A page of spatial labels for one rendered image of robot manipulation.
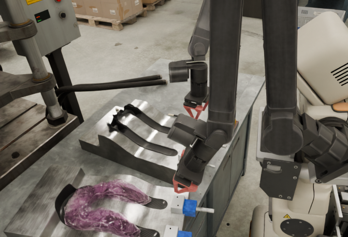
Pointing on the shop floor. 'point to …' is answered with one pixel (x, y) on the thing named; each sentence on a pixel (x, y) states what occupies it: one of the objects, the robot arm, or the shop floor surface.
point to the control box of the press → (49, 25)
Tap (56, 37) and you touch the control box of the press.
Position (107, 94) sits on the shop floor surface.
